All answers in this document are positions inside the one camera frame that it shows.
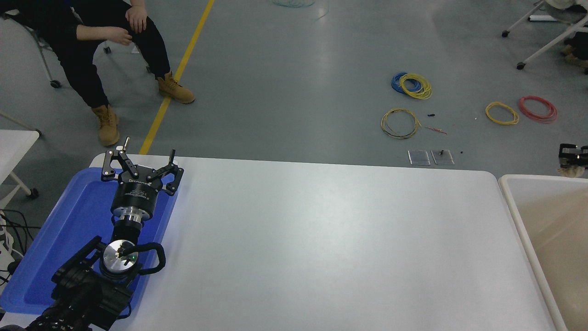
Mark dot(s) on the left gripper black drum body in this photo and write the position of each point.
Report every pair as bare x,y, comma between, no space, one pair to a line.
137,195

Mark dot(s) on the tan paper ball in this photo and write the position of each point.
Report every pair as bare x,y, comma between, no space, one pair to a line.
571,173

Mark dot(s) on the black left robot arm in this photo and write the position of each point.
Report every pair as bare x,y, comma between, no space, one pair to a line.
87,294

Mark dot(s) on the person's right forearm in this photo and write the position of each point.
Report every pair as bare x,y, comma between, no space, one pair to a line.
94,33

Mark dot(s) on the person's right hand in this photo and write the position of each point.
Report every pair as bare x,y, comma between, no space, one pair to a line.
120,36

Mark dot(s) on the person's left hand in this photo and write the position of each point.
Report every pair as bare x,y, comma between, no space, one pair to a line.
137,18

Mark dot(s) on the person's right tan boot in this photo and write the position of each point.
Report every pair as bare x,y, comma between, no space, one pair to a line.
107,126

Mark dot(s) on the person's tan boot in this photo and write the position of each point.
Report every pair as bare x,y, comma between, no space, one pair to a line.
107,126
175,89

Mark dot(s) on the blue plastic tray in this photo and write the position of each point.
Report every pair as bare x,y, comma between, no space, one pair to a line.
69,239

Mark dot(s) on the person's left tan boot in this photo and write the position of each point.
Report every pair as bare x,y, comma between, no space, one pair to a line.
175,89

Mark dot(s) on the large pale bin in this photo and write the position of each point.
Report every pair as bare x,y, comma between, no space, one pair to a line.
560,257

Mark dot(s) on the person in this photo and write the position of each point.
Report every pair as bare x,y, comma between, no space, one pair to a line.
576,60
78,59

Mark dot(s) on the grey leg with caster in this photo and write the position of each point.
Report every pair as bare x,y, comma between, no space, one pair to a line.
37,132

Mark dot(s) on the white side table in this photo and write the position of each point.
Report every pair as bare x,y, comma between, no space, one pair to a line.
11,149

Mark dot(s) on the clear floor plate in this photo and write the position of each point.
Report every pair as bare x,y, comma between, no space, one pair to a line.
442,158
419,157

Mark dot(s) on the white frame with casters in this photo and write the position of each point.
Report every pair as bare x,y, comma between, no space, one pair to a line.
520,66

